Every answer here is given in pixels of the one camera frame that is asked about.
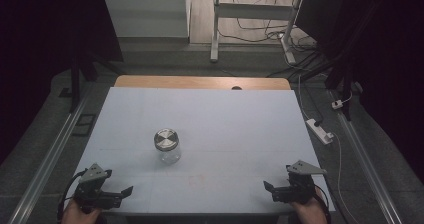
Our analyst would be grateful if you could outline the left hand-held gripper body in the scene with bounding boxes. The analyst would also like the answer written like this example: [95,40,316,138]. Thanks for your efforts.
[73,162,123,215]

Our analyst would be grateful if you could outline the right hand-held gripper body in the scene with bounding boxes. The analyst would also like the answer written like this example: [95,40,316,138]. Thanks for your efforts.
[271,159,328,205]

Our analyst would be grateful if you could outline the clear glass jar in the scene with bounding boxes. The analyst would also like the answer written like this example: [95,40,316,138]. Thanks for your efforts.
[155,140,183,166]

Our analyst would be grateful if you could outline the silver metal jar lid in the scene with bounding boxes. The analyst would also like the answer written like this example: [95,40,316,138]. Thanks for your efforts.
[153,128,180,152]

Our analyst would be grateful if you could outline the person's right hand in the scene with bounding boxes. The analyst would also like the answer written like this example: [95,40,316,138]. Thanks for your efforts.
[289,187,329,224]

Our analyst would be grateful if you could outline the person's left hand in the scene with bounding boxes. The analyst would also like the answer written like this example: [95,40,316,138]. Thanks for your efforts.
[61,198,103,224]

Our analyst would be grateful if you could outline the white power strip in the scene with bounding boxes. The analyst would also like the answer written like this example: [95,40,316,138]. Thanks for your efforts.
[305,117,335,146]

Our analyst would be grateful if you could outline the white table cover sheet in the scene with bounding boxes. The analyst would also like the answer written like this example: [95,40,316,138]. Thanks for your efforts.
[65,86,336,216]

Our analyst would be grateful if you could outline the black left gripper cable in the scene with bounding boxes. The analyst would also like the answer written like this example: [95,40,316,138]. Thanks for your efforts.
[56,169,88,223]

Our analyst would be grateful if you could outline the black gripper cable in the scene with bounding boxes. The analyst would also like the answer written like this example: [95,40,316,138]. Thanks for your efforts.
[56,169,88,223]
[313,183,333,224]

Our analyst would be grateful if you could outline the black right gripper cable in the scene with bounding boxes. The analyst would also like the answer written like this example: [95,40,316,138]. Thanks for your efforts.
[313,183,333,224]

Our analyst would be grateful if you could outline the thin white cable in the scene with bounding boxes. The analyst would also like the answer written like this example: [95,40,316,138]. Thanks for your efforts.
[297,73,361,224]

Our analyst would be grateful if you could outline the metal floor rail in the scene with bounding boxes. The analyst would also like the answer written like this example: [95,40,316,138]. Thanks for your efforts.
[7,92,93,224]
[328,90,404,224]

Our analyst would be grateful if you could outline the black rectangular floor frame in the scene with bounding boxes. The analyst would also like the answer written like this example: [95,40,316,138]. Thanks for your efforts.
[71,112,98,138]

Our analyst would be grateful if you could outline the tangle of black cables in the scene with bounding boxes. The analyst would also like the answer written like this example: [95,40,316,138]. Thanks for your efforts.
[218,0,331,82]

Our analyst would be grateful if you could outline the white desk frame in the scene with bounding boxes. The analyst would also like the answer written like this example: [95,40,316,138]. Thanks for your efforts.
[209,0,305,65]

